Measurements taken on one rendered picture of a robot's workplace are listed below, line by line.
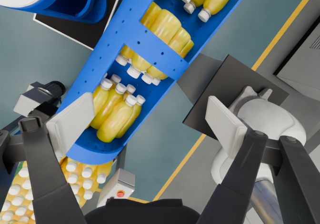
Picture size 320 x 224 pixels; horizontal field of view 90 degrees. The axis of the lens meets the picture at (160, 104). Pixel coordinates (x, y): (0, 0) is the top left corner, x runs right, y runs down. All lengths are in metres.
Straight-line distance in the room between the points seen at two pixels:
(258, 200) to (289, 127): 0.25
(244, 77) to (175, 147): 1.58
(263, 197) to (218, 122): 0.50
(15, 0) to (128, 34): 0.40
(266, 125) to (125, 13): 0.57
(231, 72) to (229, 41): 1.14
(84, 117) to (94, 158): 0.45
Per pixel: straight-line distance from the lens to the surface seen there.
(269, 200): 0.64
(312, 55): 2.11
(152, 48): 0.44
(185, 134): 2.11
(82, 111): 0.17
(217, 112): 0.16
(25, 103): 1.05
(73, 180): 0.89
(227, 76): 0.77
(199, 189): 2.92
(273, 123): 0.66
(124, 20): 0.48
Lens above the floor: 1.67
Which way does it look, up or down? 65 degrees down
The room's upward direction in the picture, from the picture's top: 165 degrees clockwise
